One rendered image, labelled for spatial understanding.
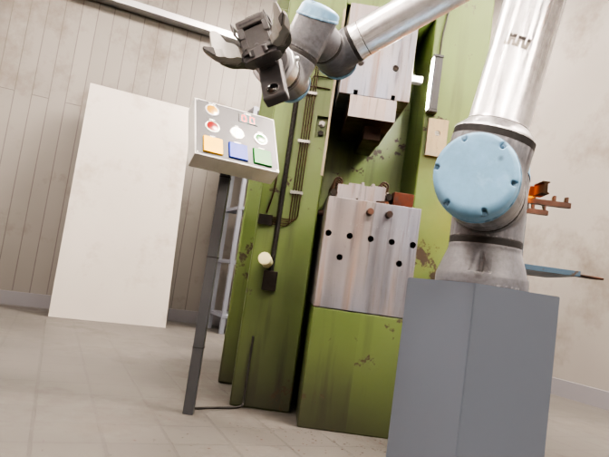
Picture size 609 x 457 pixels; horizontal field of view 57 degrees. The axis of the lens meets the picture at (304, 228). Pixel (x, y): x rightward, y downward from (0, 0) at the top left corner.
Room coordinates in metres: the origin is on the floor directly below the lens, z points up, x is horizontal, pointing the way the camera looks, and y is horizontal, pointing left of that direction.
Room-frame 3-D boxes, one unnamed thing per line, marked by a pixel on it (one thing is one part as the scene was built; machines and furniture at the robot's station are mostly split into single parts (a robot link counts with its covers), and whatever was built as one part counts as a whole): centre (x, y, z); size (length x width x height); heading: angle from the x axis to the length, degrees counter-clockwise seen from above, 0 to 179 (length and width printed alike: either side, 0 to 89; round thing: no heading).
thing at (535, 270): (2.18, -0.82, 0.73); 0.40 x 0.30 x 0.02; 88
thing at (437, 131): (2.44, -0.52, 1.27); 0.09 x 0.02 x 0.17; 91
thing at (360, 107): (2.51, -0.21, 1.32); 0.42 x 0.20 x 0.10; 1
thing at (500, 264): (1.19, -0.39, 0.65); 0.19 x 0.19 x 0.10
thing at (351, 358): (2.52, -0.26, 0.23); 0.56 x 0.38 x 0.47; 1
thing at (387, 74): (2.51, -0.25, 1.56); 0.42 x 0.39 x 0.40; 1
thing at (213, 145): (2.05, 0.38, 1.01); 0.07 x 0.05 x 0.07; 116
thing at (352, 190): (2.51, -0.21, 0.96); 0.42 x 0.20 x 0.09; 1
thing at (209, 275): (2.21, 0.34, 0.54); 0.04 x 0.04 x 1.08; 1
